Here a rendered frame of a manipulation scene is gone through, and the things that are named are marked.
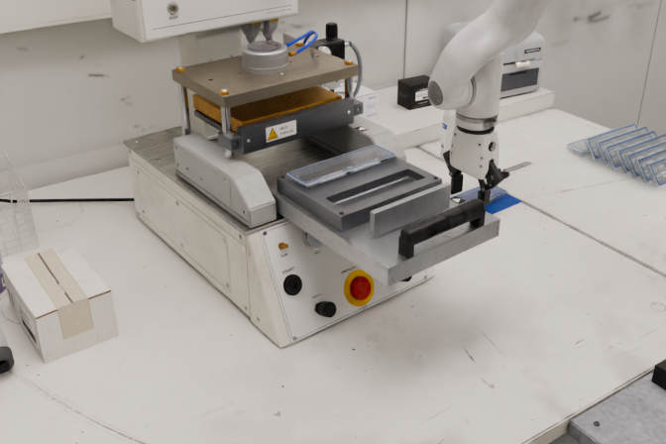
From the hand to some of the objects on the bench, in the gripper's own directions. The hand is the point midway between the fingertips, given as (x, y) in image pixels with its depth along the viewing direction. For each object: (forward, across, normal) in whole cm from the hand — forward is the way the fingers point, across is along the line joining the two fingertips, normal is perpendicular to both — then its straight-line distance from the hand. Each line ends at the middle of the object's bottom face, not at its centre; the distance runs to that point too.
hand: (470, 193), depth 158 cm
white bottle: (+3, -20, +15) cm, 26 cm away
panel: (+2, +16, -41) cm, 44 cm away
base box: (+3, -11, -40) cm, 41 cm away
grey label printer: (-1, -43, +53) cm, 68 cm away
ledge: (+4, -46, +22) cm, 51 cm away
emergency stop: (+1, +15, -41) cm, 44 cm away
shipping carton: (+3, -13, -83) cm, 84 cm away
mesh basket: (+3, -52, -90) cm, 104 cm away
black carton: (-1, -45, +26) cm, 52 cm away
